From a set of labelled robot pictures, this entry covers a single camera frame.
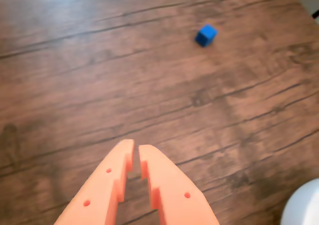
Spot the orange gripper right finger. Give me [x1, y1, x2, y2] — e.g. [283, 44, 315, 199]
[139, 144, 220, 225]

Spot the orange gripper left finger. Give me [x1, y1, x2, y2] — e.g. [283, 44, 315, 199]
[53, 139, 136, 225]

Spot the blue cube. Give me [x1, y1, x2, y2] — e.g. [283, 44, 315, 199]
[194, 23, 219, 48]

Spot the white bowl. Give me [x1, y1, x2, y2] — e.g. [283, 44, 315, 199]
[280, 179, 319, 225]

